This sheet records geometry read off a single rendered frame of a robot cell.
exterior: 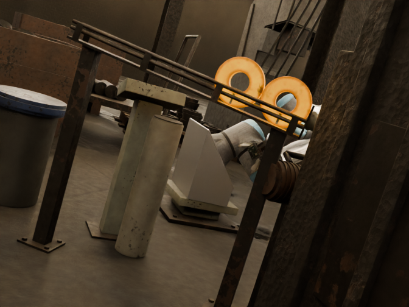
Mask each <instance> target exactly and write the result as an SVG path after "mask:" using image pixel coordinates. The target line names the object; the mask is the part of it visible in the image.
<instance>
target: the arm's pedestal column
mask: <svg viewBox="0 0 409 307"><path fill-rule="evenodd" d="M159 210H160V212H161V213H162V214H163V216H164V217H165V218H166V220H167V221H168V222H170V223H174V224H181V225H187V226H191V227H198V228H205V229H210V230H216V231H223V232H227V233H234V234H237V232H238V229H239V228H238V226H237V225H236V224H235V223H234V222H233V221H231V220H230V219H229V218H228V217H227V216H226V215H225V214H224V213H218V212H214V211H208V210H201V209H198V208H191V207H188V206H181V205H179V204H177V203H176V201H174V199H173V198H172V197H171V196H167V195H163V199H162V201H161V205H160V208H159Z"/></svg>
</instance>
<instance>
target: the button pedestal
mask: <svg viewBox="0 0 409 307"><path fill-rule="evenodd" d="M117 96H119V97H123V98H126V99H130V100H133V101H134V102H133V106H132V109H131V113H130V117H129V120H128V124H127V128H126V131H125V135H124V139H123V142H122V145H121V149H120V152H119V156H118V159H117V163H116V167H115V170H114V174H113V178H112V181H111V185H110V189H109V191H108V196H107V200H106V202H105V206H104V209H103V213H102V217H101V220H100V223H99V222H92V221H86V224H87V227H88V230H89V232H90V235H91V237H92V238H97V239H104V240H109V241H117V237H118V234H119V230H120V227H121V223H122V220H123V216H124V213H125V209H126V206H127V202H128V198H129V195H130V191H131V187H132V185H133V181H134V178H135V174H136V170H137V168H138V164H139V160H140V157H141V154H142V150H143V147H144V143H145V139H146V136H147V132H148V129H149V125H150V121H151V119H152V116H154V115H161V112H162V110H163V108H165V109H168V110H172V111H175V110H177V109H179V108H181V107H184V105H185V100H186V94H183V93H179V92H176V91H172V90H168V89H166V88H161V87H159V86H155V85H151V84H148V83H144V82H140V81H137V80H133V79H129V78H127V79H125V80H124V81H123V82H121V83H120V84H119V87H118V91H117Z"/></svg>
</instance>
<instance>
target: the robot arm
mask: <svg viewBox="0 0 409 307"><path fill-rule="evenodd" d="M313 105H314V104H312V107H313ZM277 106H278V107H281V108H283V109H285V110H288V111H292V110H294V108H295V107H296V99H295V98H294V96H293V95H292V94H287V95H285V96H284V97H282V98H281V99H280V100H279V101H278V102H277ZM314 106H315V108H314V110H313V111H315V112H316V113H317V114H319V112H320V108H321V105H314ZM301 130H302V129H300V128H296V130H295V134H298V135H300V133H301ZM211 135H212V138H213V140H214V142H215V145H216V147H217V149H218V152H219V154H220V156H221V159H222V161H223V164H224V166H226V165H227V164H228V163H229V162H230V161H231V160H232V159H233V158H235V157H237V158H238V159H239V161H240V162H241V164H242V166H243V168H244V169H245V171H246V173H247V174H248V176H249V178H250V180H251V181H252V182H253V183H254V179H255V177H256V174H257V170H258V167H259V164H260V161H261V158H262V155H263V152H264V149H265V145H266V143H267V139H268V136H269V134H268V135H267V137H266V139H265V137H264V133H263V131H262V130H261V128H260V127H259V126H258V124H257V123H256V122H255V121H254V120H252V119H247V120H245V121H242V122H240V123H238V124H236V125H234V126H232V127H230V128H228V129H226V130H224V131H222V132H220V133H216V134H211ZM311 136H312V131H310V130H309V131H308V130H304V132H303V134H302V137H301V139H300V140H298V139H296V138H294V137H292V136H289V135H287V138H286V141H285V144H284V147H283V150H282V153H281V156H280V160H283V161H285V158H284V156H283V152H285V151H286V150H289V151H292V152H296V153H300V154H305V153H306V150H307V146H308V144H309V141H310V138H311ZM292 161H293V163H295V164H296V163H299V162H300V161H303V160H298V159H295V158H292Z"/></svg>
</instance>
